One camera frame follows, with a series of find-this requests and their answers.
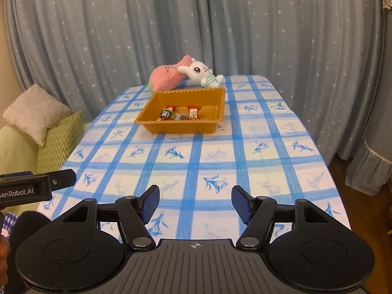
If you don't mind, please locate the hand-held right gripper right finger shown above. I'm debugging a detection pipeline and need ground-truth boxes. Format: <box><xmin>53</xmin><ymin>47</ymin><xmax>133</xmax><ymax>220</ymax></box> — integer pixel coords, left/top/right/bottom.
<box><xmin>231</xmin><ymin>185</ymin><xmax>343</xmax><ymax>250</ymax></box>

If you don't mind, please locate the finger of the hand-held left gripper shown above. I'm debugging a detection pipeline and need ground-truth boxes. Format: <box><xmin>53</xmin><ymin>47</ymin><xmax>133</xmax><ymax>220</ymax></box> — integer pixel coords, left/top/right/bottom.
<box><xmin>0</xmin><ymin>171</ymin><xmax>33</xmax><ymax>178</ymax></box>
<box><xmin>49</xmin><ymin>169</ymin><xmax>77</xmax><ymax>192</ymax></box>

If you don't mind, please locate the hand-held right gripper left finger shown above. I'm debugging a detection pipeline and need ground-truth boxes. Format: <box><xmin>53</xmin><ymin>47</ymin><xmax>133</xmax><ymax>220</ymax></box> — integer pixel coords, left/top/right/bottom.
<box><xmin>50</xmin><ymin>185</ymin><xmax>160</xmax><ymax>250</ymax></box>

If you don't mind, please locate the golden plastic tray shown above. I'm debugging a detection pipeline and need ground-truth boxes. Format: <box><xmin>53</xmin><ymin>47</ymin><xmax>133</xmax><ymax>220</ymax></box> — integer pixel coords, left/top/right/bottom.
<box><xmin>134</xmin><ymin>87</ymin><xmax>226</xmax><ymax>135</ymax></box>

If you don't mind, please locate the large green snack packet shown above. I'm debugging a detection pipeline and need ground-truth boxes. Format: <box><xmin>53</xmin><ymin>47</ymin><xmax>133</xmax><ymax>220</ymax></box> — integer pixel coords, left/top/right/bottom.
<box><xmin>157</xmin><ymin>106</ymin><xmax>176</xmax><ymax>121</ymax></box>

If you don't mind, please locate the person's left hand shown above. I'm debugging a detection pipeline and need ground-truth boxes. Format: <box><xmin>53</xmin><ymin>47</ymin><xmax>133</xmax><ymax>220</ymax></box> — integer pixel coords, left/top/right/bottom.
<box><xmin>0</xmin><ymin>236</ymin><xmax>10</xmax><ymax>285</ymax></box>

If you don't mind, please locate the light green sofa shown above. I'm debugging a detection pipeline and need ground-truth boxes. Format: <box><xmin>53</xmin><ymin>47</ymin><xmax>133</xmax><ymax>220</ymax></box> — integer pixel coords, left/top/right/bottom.
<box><xmin>0</xmin><ymin>124</ymin><xmax>39</xmax><ymax>176</ymax></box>

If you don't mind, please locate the blue checkered cloth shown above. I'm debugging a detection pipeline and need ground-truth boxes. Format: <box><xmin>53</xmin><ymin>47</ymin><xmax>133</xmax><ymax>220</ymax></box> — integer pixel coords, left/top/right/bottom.
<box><xmin>0</xmin><ymin>211</ymin><xmax>22</xmax><ymax>236</ymax></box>

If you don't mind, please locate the green chevron cushion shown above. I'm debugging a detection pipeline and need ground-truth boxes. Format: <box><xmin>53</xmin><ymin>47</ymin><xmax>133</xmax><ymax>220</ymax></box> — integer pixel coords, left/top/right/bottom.
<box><xmin>37</xmin><ymin>111</ymin><xmax>83</xmax><ymax>175</ymax></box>

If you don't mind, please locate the blue checked tablecloth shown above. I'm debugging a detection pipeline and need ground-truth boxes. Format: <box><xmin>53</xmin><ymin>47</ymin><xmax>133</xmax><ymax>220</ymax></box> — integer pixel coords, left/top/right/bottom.
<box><xmin>37</xmin><ymin>74</ymin><xmax>351</xmax><ymax>242</ymax></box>

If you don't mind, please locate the beige pillow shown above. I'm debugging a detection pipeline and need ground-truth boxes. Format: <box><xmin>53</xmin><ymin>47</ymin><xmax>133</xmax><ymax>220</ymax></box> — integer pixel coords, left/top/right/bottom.
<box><xmin>1</xmin><ymin>83</ymin><xmax>72</xmax><ymax>147</ymax></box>

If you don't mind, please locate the pink plush toy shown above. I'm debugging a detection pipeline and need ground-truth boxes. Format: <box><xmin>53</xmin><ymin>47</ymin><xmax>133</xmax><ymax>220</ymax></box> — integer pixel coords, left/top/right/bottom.
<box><xmin>147</xmin><ymin>54</ymin><xmax>196</xmax><ymax>93</ymax></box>

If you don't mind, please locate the white rabbit plush toy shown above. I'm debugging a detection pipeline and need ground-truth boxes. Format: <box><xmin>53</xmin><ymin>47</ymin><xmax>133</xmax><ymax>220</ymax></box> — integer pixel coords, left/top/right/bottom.
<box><xmin>178</xmin><ymin>60</ymin><xmax>224</xmax><ymax>88</ymax></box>

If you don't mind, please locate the blue star curtain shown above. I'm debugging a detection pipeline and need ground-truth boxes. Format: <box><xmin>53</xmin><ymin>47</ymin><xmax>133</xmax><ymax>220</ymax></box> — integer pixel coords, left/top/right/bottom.
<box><xmin>3</xmin><ymin>0</ymin><xmax>392</xmax><ymax>160</ymax></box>

